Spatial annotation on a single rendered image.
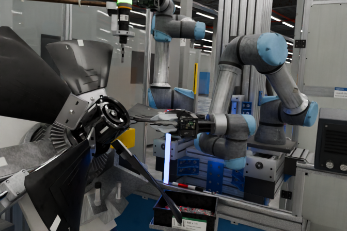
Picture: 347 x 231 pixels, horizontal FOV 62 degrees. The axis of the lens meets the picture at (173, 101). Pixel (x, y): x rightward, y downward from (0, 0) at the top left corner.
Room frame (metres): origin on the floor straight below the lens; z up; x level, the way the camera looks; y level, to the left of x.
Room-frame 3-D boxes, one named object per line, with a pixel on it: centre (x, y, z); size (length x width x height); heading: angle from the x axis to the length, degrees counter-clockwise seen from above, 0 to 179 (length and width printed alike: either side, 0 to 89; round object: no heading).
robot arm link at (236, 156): (1.02, -0.22, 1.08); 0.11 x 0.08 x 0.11; 41
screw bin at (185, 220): (1.02, -0.07, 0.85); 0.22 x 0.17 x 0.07; 78
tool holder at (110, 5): (0.92, 0.18, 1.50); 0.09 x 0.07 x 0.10; 98
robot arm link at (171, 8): (1.28, 0.06, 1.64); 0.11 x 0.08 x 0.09; 163
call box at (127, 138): (1.37, 0.27, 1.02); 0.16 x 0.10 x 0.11; 63
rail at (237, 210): (1.19, -0.08, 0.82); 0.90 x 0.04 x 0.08; 63
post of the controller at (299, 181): (1.00, -0.47, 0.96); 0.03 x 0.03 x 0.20; 63
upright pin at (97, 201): (0.80, 0.20, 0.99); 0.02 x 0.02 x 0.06
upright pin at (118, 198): (0.88, 0.16, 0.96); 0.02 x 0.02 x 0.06
